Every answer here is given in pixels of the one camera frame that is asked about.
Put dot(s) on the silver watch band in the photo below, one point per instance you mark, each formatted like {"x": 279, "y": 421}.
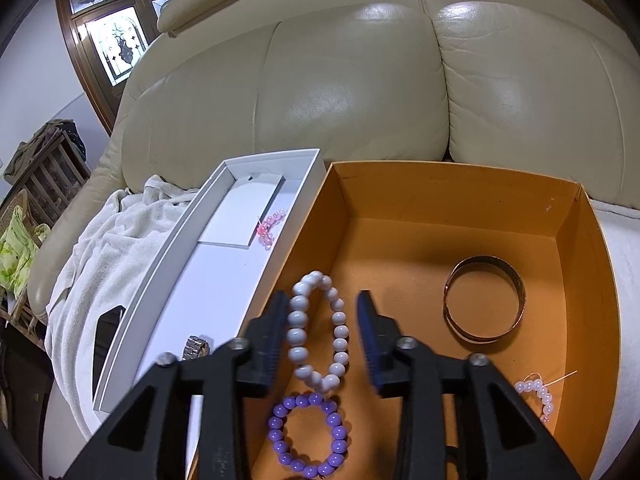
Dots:
{"x": 195, "y": 347}

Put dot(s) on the white fleece blanket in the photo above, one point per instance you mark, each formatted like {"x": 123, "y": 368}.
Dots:
{"x": 622, "y": 270}

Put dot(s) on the pile of dark clothes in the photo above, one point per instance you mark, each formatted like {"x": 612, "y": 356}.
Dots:
{"x": 45, "y": 132}

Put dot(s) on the orange cardboard box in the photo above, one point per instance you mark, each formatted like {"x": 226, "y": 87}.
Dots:
{"x": 425, "y": 195}

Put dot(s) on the green cloth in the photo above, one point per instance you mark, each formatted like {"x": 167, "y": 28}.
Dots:
{"x": 15, "y": 255}

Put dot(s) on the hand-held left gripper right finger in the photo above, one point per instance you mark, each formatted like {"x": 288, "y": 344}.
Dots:
{"x": 367, "y": 341}

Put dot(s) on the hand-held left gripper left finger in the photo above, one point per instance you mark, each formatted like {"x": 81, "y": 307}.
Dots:
{"x": 277, "y": 331}

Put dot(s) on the brown framed patterned window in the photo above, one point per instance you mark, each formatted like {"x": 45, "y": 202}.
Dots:
{"x": 120, "y": 45}

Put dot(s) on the crumpled white towel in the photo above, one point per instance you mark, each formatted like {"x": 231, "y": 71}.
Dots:
{"x": 100, "y": 260}

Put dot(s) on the white box lid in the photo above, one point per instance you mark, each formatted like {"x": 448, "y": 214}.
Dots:
{"x": 210, "y": 280}

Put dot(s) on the cream leather sofa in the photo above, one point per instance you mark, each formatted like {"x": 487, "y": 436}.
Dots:
{"x": 350, "y": 85}

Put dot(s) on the gold bangle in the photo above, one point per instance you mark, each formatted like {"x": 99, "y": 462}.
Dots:
{"x": 480, "y": 262}

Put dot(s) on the wooden rack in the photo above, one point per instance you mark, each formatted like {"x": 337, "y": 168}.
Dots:
{"x": 55, "y": 175}

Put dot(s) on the white card insert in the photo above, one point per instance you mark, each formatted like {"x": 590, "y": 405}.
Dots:
{"x": 240, "y": 215}

